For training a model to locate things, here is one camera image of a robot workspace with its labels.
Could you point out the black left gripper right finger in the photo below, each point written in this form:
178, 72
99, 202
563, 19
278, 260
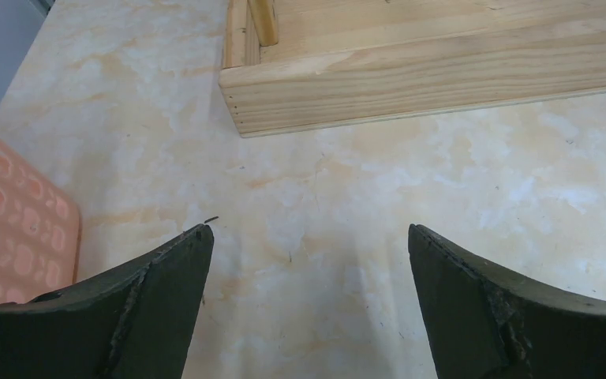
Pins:
484, 320

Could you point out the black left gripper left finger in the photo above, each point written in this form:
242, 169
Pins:
135, 320

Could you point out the pink plastic laundry basket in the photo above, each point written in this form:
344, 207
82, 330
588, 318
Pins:
39, 232

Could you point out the wooden drying rack frame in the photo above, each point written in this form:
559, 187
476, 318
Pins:
297, 65

